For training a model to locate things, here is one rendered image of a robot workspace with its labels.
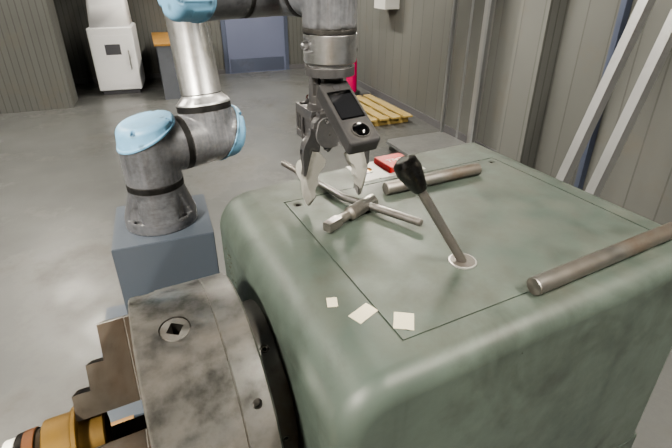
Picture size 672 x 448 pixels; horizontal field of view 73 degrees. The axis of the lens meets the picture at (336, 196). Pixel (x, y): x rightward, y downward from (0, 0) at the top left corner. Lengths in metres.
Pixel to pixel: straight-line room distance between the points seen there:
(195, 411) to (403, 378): 0.21
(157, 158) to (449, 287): 0.63
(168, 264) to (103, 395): 0.42
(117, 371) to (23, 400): 1.78
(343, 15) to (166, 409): 0.50
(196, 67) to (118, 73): 6.32
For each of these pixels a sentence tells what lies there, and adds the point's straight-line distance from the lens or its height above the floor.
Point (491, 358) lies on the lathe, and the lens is 0.52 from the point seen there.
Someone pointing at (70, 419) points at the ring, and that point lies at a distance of 0.66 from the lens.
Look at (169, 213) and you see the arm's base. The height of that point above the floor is 1.14.
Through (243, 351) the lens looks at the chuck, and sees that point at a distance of 0.54.
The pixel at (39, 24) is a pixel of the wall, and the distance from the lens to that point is 6.78.
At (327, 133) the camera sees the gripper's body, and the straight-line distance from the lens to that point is 0.66.
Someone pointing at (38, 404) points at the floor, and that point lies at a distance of 2.38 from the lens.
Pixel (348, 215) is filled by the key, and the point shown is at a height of 1.27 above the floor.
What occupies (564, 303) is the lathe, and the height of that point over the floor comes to 1.25.
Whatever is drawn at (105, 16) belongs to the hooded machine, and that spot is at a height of 1.04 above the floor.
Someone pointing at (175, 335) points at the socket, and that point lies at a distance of 0.55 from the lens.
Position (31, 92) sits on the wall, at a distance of 6.95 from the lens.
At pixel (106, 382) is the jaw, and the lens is 0.66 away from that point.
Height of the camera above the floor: 1.59
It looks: 26 degrees down
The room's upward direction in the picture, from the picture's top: straight up
